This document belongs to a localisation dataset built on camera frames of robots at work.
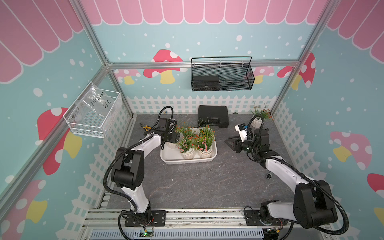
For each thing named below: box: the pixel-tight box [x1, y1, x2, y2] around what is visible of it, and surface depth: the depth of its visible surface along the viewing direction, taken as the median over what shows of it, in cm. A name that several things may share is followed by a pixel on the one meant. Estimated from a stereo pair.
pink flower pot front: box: [178, 133, 196, 160], surface depth 89 cm
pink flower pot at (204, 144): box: [195, 127, 214, 159], surface depth 90 cm
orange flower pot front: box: [174, 122, 194, 142], surface depth 94 cm
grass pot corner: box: [250, 101, 274, 128], surface depth 108 cm
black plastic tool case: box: [197, 105, 229, 128], surface depth 118 cm
